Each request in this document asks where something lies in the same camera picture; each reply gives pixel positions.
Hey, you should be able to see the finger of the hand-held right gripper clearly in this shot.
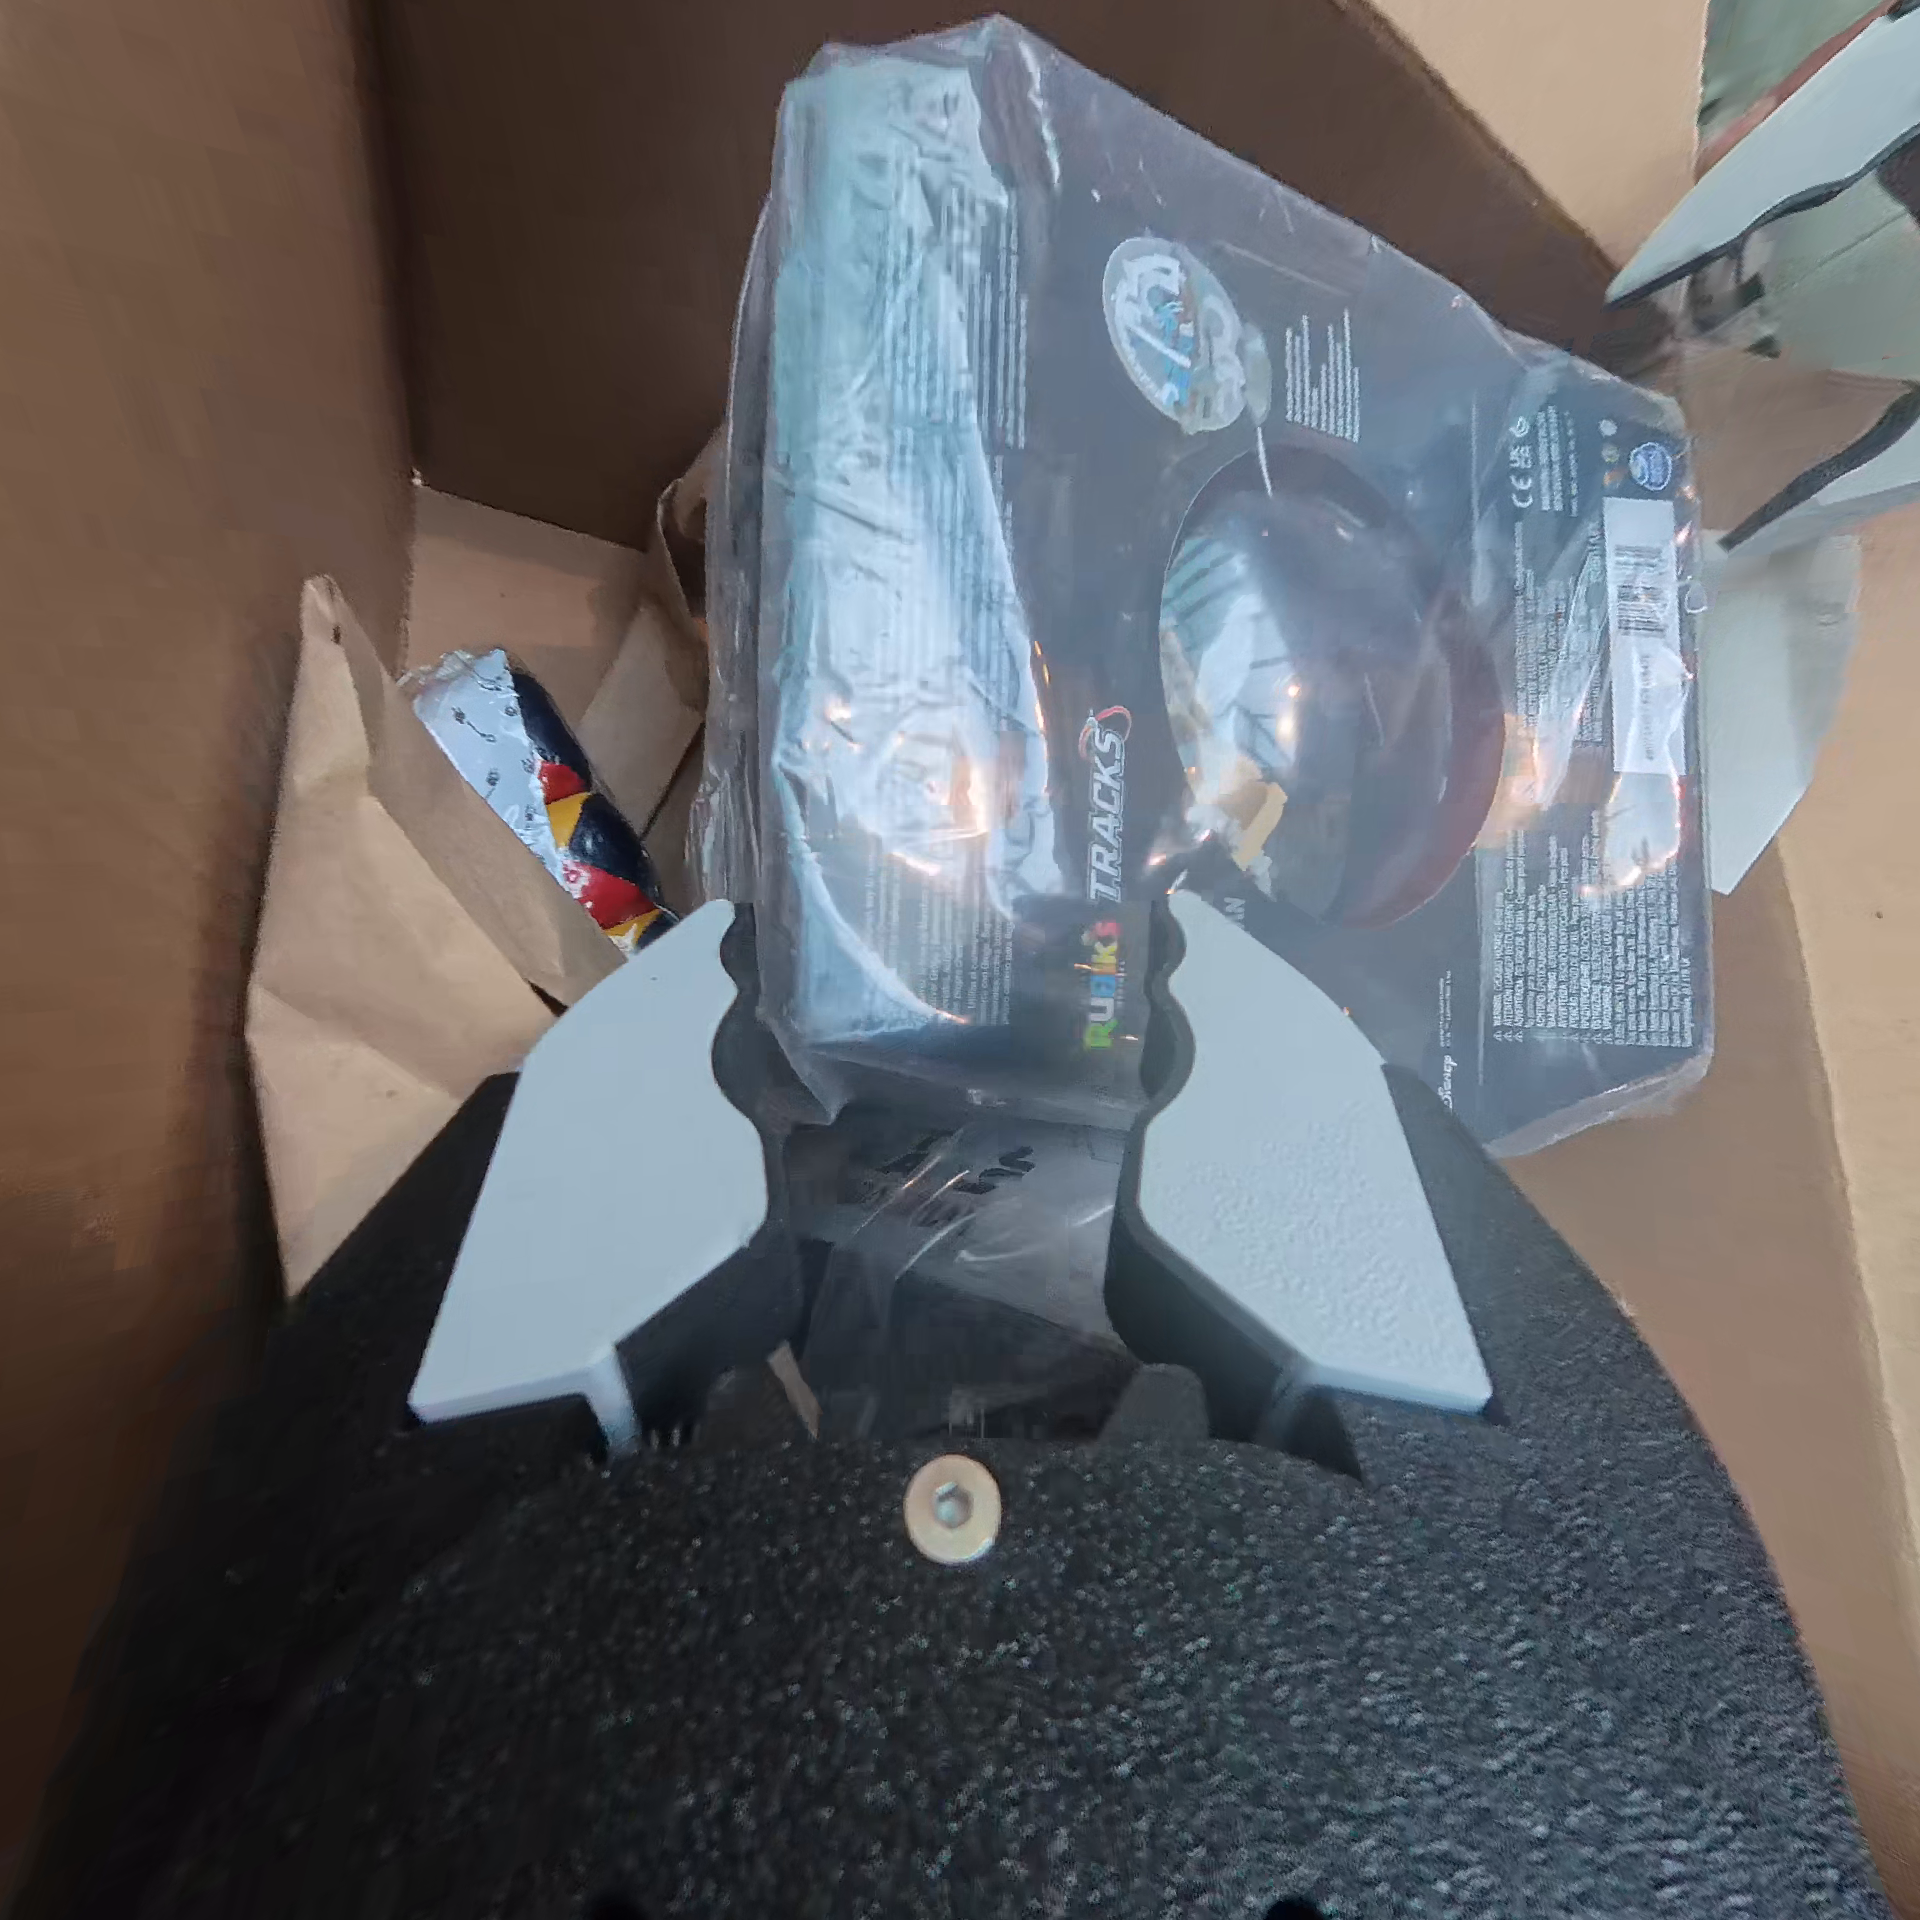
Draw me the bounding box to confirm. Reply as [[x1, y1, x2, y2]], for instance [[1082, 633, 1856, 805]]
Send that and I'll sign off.
[[1604, 0, 1920, 308], [1717, 398, 1920, 565]]

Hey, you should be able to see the black plastic-wrapped toy box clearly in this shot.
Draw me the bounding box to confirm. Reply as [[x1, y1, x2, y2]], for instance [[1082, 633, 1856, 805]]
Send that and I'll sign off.
[[692, 15, 1718, 1402]]

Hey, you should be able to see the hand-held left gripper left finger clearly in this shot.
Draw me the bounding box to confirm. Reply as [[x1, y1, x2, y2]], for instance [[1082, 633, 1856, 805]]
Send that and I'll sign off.
[[407, 900, 806, 1461]]

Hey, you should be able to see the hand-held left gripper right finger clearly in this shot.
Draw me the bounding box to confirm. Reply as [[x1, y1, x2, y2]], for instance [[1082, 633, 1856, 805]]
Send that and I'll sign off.
[[1105, 894, 1496, 1445]]

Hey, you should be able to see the white red blue packet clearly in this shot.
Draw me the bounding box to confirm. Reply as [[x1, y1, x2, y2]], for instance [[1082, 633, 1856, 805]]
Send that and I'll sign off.
[[397, 647, 680, 962]]

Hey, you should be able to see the brown cardboard box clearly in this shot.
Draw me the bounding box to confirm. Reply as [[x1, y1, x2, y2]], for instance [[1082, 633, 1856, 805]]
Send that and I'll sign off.
[[0, 0, 1920, 1920]]

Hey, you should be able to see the brown paper bag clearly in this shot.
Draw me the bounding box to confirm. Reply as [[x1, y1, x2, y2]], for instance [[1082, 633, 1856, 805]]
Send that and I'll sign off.
[[245, 433, 721, 1298]]

